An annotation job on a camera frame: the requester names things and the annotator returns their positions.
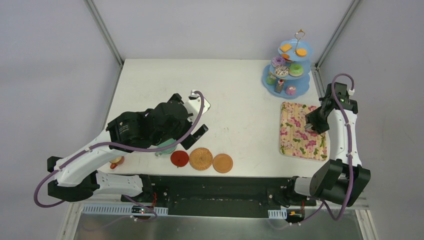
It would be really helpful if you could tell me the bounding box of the chocolate slice cake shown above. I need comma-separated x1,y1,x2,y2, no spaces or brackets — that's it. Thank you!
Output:
274,79,285,94

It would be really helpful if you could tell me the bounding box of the white chocolate donut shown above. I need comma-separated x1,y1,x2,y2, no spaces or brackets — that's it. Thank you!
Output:
274,65,289,78

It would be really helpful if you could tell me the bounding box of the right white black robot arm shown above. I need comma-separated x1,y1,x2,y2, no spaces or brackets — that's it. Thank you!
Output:
283,82,371,207

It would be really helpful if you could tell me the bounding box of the pink cupcake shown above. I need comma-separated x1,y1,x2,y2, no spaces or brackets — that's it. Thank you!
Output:
285,85,297,96

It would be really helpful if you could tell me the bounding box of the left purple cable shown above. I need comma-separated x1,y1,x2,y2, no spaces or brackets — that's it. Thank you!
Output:
33,90,206,209

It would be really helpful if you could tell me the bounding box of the purple sprinkled donut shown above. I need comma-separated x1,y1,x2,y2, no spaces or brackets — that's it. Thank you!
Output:
271,55,286,68

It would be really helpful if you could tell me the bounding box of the orange small mug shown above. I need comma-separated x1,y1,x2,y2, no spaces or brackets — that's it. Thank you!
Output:
109,156,125,170

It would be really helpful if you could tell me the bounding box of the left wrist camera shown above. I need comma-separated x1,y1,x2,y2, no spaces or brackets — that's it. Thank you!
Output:
183,89,211,123

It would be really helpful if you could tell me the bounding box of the woven rattan coaster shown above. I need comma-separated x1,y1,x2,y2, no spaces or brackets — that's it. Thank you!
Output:
188,147,213,171

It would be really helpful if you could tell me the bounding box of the red apple coaster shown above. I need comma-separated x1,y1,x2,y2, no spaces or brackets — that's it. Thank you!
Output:
170,150,189,168

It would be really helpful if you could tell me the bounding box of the green frosted donut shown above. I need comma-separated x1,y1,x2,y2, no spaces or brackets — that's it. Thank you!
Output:
289,63,304,77

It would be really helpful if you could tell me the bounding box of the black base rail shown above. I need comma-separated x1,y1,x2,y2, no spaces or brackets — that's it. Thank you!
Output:
133,175,317,218

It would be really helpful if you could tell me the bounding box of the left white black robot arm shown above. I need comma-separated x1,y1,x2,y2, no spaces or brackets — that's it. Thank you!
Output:
46,90,211,203

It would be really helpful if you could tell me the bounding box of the rectangular yellow biscuit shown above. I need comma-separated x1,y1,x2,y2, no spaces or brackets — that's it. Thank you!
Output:
279,43,293,53

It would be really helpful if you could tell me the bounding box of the orange round coaster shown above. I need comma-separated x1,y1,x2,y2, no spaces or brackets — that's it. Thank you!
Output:
212,153,234,174

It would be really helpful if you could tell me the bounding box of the blue three-tier cake stand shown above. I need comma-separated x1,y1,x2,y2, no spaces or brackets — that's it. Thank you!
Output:
261,29,313,100

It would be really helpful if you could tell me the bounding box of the floral serving tray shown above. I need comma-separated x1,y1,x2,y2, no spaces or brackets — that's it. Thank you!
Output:
279,102,329,162

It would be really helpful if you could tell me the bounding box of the round orange biscuit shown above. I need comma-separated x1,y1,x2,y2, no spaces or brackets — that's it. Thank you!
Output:
295,48,308,57

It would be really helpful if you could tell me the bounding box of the green teacup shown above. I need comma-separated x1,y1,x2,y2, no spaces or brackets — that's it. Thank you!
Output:
154,138,177,157

